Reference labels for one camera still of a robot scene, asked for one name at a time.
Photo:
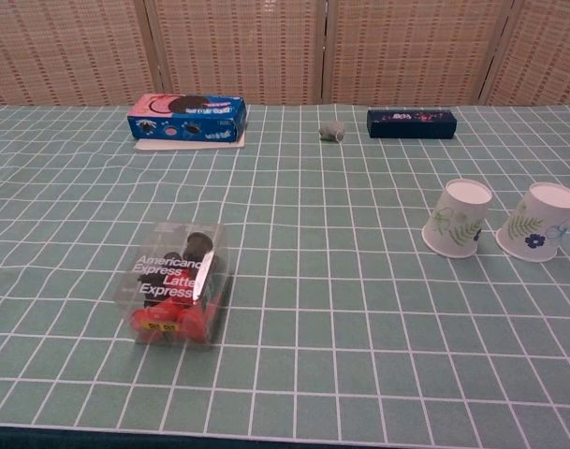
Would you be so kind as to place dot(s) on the clear plastic coffee capsule box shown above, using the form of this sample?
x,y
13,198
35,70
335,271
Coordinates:
x,y
172,285

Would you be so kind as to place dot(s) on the green white grid tablecloth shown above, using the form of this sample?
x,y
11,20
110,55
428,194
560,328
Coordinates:
x,y
312,290

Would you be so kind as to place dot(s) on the small grey crumpled wrapper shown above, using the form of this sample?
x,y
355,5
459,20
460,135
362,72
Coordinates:
x,y
332,130

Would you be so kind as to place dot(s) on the white paper sheet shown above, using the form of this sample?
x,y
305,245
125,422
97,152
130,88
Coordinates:
x,y
172,144

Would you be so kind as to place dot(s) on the red coffee capsule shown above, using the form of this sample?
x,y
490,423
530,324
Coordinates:
x,y
146,322
193,323

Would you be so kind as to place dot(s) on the blue cookie box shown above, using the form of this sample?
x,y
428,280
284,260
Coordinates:
x,y
186,122

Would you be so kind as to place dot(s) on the white paper cup green leaves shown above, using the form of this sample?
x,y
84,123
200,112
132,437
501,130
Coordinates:
x,y
455,220

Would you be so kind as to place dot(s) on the bamboo folding screen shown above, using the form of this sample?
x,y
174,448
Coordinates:
x,y
284,51

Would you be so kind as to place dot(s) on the dark navy long box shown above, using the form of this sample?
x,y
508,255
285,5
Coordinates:
x,y
411,124

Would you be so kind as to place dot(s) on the black coffee capsule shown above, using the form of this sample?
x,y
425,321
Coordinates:
x,y
199,244

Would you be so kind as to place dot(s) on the white paper cup blue flower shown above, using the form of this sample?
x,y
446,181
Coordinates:
x,y
537,224

